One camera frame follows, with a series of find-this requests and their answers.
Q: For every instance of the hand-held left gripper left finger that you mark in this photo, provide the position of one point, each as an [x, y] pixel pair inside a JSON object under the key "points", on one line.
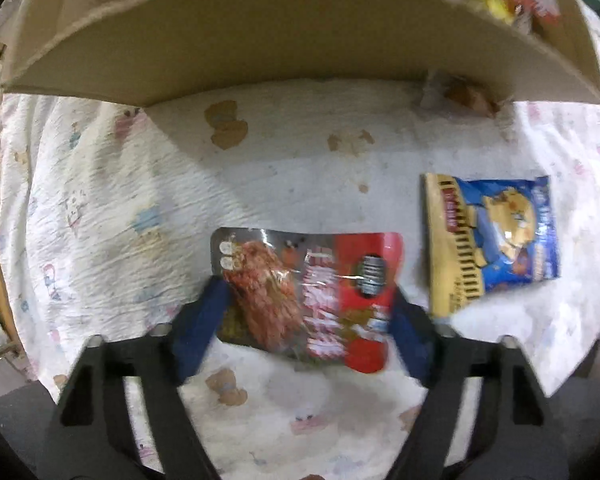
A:
{"points": [[200, 330]]}

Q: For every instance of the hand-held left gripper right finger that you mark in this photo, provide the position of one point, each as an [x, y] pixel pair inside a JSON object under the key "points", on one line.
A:
{"points": [[412, 342]]}

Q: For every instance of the red spicy strip snack packet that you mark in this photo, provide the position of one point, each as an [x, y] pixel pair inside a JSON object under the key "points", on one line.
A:
{"points": [[320, 295]]}

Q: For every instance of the cardboard box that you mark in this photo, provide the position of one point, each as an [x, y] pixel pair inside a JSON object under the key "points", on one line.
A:
{"points": [[280, 35]]}

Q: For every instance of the blue yellow snack packet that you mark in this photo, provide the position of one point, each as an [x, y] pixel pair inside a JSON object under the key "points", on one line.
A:
{"points": [[500, 240]]}

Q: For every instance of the printed white blanket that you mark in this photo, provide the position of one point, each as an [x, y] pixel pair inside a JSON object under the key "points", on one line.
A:
{"points": [[130, 210]]}

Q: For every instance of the brown chocolate bar wrapper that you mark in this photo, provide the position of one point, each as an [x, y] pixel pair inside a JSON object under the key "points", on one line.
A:
{"points": [[467, 95]]}

